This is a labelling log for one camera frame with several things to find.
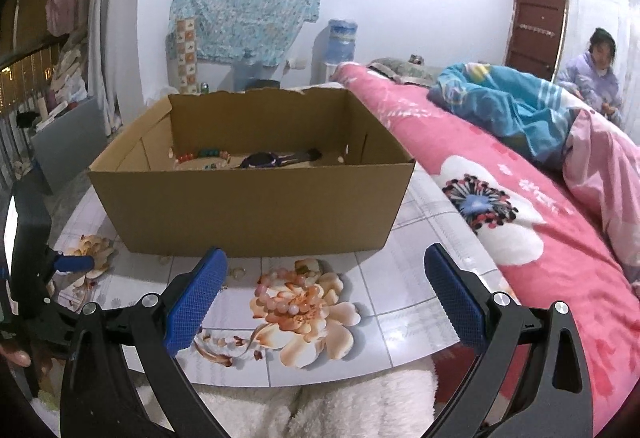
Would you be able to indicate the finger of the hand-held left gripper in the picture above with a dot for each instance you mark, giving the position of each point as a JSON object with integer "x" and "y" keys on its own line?
{"x": 75, "y": 263}
{"x": 47, "y": 323}

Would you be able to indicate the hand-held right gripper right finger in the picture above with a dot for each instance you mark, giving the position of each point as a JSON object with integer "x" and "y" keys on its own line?
{"x": 457, "y": 298}

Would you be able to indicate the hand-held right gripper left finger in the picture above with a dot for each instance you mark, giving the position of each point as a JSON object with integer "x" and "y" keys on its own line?
{"x": 195, "y": 303}

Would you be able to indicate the brown cardboard box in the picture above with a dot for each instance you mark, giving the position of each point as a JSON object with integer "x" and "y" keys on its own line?
{"x": 250, "y": 208}

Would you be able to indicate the person's left hand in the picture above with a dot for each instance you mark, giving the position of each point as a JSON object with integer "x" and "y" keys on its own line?
{"x": 15, "y": 357}

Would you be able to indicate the grey cabinet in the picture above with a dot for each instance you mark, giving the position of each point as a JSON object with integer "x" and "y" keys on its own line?
{"x": 70, "y": 142}

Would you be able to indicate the pink floral blanket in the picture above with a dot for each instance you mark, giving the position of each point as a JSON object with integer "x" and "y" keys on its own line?
{"x": 500, "y": 198}

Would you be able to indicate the black pouch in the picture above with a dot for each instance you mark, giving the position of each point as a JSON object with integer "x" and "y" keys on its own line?
{"x": 27, "y": 118}

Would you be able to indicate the long white box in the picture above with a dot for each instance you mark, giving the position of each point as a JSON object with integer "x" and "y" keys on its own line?
{"x": 55, "y": 113}

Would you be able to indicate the purple smartwatch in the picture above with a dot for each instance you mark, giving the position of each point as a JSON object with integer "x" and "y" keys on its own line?
{"x": 260, "y": 160}

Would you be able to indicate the white fleece garment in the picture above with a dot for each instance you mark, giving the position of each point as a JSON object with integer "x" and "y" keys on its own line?
{"x": 325, "y": 403}

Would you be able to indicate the pile of pale clothes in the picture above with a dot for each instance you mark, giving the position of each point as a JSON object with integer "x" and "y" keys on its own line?
{"x": 67, "y": 67}

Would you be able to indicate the light pink quilt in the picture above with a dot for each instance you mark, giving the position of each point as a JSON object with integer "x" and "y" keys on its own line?
{"x": 600, "y": 178}

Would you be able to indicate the blue patterned blanket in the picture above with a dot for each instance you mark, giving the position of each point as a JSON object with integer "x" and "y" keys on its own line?
{"x": 500, "y": 107}

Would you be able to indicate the white curtain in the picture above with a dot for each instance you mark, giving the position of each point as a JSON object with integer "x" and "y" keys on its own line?
{"x": 107, "y": 17}

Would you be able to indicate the pink hanging garment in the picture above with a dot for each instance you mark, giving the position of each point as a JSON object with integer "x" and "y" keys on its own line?
{"x": 65, "y": 2}

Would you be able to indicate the black pot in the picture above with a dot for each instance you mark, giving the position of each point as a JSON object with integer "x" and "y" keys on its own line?
{"x": 265, "y": 84}

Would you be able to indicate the orange checkered cloth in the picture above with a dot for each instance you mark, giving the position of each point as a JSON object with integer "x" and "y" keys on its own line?
{"x": 184, "y": 52}

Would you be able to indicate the grey patterned pillow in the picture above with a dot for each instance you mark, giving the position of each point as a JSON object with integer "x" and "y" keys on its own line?
{"x": 400, "y": 68}

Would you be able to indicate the clear water jug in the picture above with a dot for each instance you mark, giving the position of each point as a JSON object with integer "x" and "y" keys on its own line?
{"x": 248, "y": 70}

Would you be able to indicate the small dark jar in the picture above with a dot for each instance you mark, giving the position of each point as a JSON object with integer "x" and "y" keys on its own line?
{"x": 416, "y": 58}

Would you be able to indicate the white water dispenser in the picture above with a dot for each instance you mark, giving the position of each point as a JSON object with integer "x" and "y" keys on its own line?
{"x": 332, "y": 71}

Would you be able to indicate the blue water cooler bottle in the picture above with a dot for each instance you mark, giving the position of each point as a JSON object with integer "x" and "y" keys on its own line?
{"x": 342, "y": 42}

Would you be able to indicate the brown door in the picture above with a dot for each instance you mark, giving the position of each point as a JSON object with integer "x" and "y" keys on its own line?
{"x": 535, "y": 27}

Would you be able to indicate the white wall socket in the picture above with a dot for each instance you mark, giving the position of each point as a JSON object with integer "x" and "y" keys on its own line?
{"x": 298, "y": 64}

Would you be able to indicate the blue floral wall cloth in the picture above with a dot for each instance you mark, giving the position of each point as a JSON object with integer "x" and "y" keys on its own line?
{"x": 250, "y": 2}

